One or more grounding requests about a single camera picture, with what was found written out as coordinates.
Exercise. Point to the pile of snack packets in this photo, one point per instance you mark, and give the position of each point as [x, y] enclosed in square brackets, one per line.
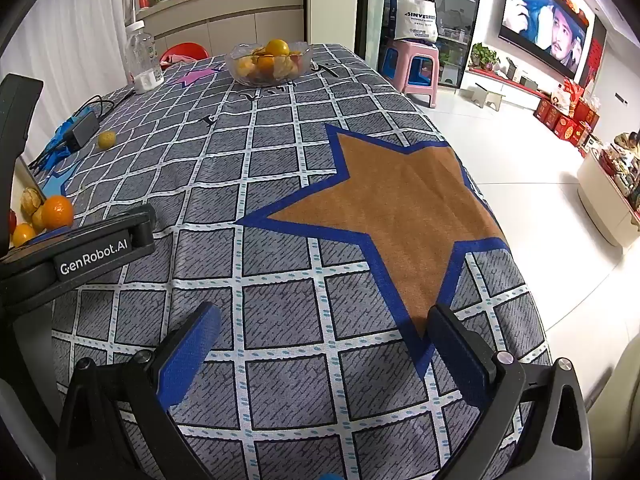
[622, 160]

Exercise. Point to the grey checked star tablecloth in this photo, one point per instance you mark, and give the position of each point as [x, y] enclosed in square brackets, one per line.
[280, 310]

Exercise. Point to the white coffee table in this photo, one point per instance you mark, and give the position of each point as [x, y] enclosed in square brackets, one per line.
[600, 195]

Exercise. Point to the heap of peeled citrus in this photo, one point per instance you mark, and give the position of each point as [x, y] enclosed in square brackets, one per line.
[267, 66]

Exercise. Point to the white cardboard box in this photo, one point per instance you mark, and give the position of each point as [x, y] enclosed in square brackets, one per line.
[27, 175]

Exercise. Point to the small white step stool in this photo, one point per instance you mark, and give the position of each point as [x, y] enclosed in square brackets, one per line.
[487, 95]

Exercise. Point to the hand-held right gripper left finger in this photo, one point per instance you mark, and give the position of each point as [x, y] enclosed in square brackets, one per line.
[190, 355]

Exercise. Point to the stack of red gift boxes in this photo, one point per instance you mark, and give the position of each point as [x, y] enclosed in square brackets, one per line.
[567, 120]

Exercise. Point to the pink plastic stool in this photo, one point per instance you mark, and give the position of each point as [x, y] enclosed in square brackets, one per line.
[417, 50]

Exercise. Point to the wall television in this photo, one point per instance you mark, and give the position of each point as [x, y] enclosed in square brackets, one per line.
[545, 15]

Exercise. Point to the white tote bag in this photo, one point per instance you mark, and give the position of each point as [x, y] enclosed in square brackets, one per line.
[415, 20]

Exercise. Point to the blue glove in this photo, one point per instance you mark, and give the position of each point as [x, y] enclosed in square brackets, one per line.
[55, 145]

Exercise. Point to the black power adapter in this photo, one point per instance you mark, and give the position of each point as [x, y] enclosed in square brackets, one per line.
[82, 127]

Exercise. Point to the white curtain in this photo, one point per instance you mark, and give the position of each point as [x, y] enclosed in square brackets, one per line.
[75, 35]

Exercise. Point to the cream sofa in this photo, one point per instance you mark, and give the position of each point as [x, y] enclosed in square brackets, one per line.
[620, 410]

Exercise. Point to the small orange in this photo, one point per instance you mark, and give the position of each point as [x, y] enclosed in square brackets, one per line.
[22, 234]

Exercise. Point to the clear plastic bottle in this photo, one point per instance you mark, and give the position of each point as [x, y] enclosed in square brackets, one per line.
[142, 60]

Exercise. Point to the blue plastic stool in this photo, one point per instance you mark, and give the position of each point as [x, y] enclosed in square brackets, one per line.
[407, 72]

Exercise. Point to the large orange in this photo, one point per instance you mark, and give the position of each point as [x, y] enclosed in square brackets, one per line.
[56, 211]

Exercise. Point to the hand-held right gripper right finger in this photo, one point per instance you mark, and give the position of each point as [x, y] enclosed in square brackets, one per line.
[457, 355]

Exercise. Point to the clear glass bowl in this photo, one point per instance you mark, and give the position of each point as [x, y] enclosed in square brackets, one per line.
[240, 74]

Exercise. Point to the potted green plant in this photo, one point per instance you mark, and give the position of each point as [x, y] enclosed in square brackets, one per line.
[484, 55]

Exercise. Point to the red topped television console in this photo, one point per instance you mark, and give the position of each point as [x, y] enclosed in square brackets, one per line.
[515, 87]

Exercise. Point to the red tomato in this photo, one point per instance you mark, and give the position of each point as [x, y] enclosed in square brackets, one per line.
[12, 220]

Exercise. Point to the red plastic chair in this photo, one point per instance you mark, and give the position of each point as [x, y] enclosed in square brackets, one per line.
[185, 52]

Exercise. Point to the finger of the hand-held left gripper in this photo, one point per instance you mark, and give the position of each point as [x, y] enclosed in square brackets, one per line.
[140, 227]

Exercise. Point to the white sideboard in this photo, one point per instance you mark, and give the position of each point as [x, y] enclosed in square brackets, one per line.
[225, 15]

